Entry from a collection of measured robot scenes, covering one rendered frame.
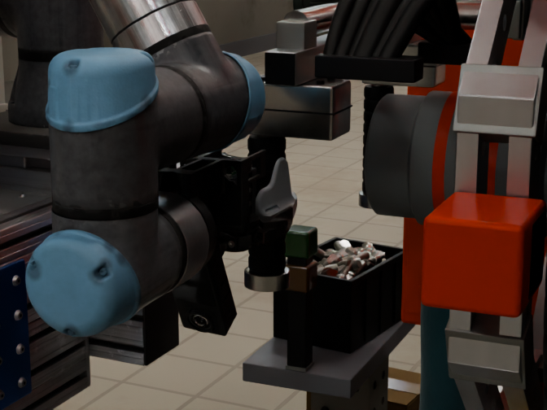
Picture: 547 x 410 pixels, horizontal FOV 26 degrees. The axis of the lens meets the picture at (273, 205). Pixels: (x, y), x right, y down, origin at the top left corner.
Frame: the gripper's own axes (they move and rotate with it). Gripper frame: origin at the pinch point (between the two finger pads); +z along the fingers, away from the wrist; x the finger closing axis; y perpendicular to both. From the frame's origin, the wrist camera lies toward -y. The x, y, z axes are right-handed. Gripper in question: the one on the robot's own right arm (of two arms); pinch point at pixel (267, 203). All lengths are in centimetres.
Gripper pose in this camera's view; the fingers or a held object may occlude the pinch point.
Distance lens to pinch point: 112.5
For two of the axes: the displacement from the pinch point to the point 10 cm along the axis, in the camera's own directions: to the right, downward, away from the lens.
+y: 0.0, -9.7, -2.5
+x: -9.2, -1.0, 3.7
